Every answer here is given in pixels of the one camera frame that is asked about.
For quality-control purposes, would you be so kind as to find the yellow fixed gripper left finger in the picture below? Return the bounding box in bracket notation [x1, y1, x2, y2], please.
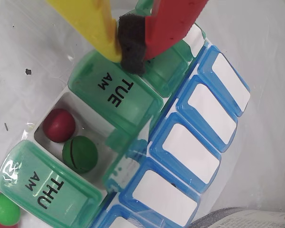
[46, 0, 123, 63]

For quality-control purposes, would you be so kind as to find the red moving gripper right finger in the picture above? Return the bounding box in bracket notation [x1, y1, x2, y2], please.
[117, 0, 209, 76]

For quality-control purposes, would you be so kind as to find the green pill ball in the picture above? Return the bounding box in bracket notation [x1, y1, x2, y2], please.
[0, 193, 21, 226]
[62, 135, 98, 174]

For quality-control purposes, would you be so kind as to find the weekly pill organizer box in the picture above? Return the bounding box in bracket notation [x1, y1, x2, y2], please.
[0, 0, 251, 228]

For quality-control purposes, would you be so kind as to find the white tablecloth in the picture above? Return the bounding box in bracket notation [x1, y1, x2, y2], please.
[0, 0, 285, 228]

